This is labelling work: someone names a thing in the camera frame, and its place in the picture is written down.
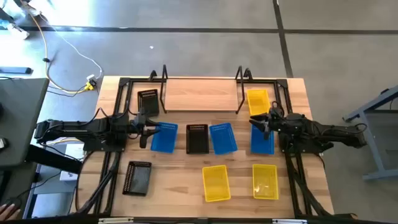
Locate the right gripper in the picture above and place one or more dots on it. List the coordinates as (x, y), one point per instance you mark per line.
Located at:
(275, 119)

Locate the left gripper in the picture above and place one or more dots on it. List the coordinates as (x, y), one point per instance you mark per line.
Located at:
(140, 123)

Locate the blue plastic basket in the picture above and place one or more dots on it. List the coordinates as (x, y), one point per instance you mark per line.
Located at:
(262, 144)
(164, 138)
(223, 139)

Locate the black plastic basket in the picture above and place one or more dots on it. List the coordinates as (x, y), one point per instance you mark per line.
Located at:
(148, 102)
(137, 179)
(197, 140)

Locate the yellow plastic basket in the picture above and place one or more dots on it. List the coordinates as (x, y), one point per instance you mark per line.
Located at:
(258, 102)
(216, 183)
(265, 182)

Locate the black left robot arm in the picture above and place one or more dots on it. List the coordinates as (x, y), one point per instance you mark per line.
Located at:
(77, 127)

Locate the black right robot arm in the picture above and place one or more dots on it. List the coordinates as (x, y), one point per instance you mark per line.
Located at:
(326, 132)

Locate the yellow plug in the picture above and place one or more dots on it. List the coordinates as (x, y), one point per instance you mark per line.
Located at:
(89, 86)

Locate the white box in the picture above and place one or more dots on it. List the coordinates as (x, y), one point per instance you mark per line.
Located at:
(74, 151)
(68, 175)

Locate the white power adapter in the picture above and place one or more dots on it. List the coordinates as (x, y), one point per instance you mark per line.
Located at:
(91, 77)

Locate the black metal beam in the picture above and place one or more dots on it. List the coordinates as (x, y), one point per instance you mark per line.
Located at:
(53, 158)

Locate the blue-grey metal table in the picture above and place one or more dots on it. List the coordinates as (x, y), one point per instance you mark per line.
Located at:
(373, 124)

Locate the dark grey desk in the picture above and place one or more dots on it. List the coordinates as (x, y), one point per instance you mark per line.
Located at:
(21, 109)

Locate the person's hand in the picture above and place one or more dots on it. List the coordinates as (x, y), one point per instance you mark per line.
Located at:
(7, 213)

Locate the person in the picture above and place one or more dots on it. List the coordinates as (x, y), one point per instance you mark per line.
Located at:
(18, 31)

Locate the black aluminium rig frame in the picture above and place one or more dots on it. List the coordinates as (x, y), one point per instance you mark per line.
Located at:
(123, 82)

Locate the wooden shelf with black frame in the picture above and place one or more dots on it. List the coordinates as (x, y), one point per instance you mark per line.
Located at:
(202, 95)

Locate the silver metal bracket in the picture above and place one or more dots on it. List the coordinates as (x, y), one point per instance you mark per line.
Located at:
(289, 221)
(115, 220)

